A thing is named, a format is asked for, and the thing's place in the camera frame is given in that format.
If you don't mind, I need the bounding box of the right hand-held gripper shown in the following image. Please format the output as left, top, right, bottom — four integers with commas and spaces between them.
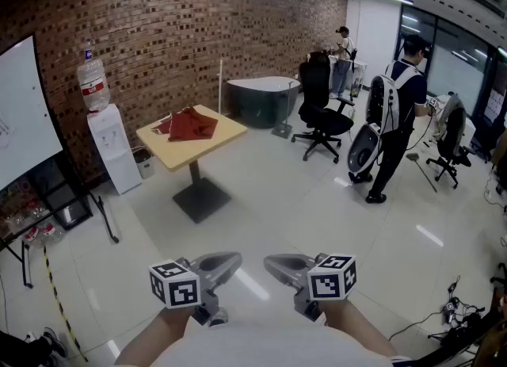
263, 253, 357, 325

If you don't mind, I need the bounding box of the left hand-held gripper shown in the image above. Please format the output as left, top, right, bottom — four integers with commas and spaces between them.
149, 252, 242, 327

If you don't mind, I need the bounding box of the red cloth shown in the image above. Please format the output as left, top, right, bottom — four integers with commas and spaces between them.
150, 105, 220, 143

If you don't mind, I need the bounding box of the person's right forearm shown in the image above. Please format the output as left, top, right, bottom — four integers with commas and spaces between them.
316, 300, 398, 358

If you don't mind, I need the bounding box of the person's left forearm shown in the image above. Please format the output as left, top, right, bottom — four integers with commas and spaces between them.
114, 305, 201, 367

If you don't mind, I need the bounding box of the person's light shirt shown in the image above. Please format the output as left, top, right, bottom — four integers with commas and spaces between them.
150, 322, 413, 367

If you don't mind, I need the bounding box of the small grey trash bin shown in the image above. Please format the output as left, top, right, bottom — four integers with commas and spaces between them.
132, 147, 156, 180

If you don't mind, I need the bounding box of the floor faucet stand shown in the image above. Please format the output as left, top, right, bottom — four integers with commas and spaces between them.
271, 79, 302, 138

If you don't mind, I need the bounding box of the white water dispenser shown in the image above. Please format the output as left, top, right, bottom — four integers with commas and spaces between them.
86, 103, 143, 195

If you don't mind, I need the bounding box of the dark green white bathtub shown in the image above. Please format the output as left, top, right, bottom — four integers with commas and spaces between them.
227, 75, 301, 129

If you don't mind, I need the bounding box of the yellow black floor tape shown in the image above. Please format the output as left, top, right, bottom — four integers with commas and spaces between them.
42, 245, 90, 363

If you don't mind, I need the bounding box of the black office chair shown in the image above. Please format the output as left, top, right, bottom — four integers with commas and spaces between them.
425, 105, 477, 190
291, 51, 356, 165

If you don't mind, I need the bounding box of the white pole with base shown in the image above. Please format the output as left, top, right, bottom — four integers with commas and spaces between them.
217, 59, 224, 115

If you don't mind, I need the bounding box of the pile of empty water jugs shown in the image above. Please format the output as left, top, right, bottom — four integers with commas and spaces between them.
0, 202, 67, 248

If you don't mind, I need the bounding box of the white hard shell backpack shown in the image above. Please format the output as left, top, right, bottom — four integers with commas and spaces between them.
347, 74, 402, 178

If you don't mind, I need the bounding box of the white counter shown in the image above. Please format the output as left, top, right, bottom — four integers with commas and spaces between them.
307, 50, 369, 93

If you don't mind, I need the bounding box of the light jacket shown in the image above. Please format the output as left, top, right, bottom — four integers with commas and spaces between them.
430, 94, 465, 141

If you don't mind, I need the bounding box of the large clear water jug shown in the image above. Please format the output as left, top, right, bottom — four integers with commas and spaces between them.
76, 57, 112, 113

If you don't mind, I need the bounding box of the whiteboard on black rolling stand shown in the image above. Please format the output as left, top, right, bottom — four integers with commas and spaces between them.
0, 34, 120, 289

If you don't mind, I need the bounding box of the light wooden pedestal table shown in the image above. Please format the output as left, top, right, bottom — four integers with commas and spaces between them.
135, 104, 249, 225

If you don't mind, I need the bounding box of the long handled broom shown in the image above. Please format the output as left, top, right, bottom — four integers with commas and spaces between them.
406, 152, 439, 194

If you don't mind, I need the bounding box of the tangle of black cables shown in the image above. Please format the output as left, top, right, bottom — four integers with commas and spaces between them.
387, 262, 507, 358

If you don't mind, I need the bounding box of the black worn strap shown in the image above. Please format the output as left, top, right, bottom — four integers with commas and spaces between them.
411, 297, 507, 366

